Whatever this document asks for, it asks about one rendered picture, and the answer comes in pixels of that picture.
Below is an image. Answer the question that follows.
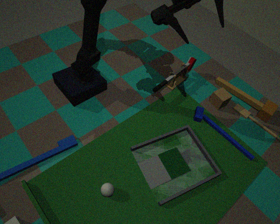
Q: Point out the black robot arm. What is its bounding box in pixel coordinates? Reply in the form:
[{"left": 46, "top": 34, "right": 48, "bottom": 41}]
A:
[{"left": 71, "top": 0, "right": 107, "bottom": 85}]

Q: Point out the white golf ball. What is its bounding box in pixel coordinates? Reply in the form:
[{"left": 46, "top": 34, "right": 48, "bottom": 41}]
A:
[{"left": 101, "top": 183, "right": 114, "bottom": 197}]

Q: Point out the green putting mat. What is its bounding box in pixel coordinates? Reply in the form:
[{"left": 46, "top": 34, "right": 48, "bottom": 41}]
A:
[{"left": 26, "top": 87, "right": 267, "bottom": 224}]

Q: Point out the red golf putter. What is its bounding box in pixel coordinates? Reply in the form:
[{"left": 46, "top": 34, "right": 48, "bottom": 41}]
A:
[{"left": 153, "top": 57, "right": 196, "bottom": 93}]

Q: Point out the brown cube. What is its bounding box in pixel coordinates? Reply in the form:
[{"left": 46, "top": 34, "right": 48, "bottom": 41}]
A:
[{"left": 209, "top": 87, "right": 232, "bottom": 110}]

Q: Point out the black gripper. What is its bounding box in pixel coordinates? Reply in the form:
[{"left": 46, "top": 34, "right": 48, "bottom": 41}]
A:
[{"left": 151, "top": 0, "right": 224, "bottom": 44}]

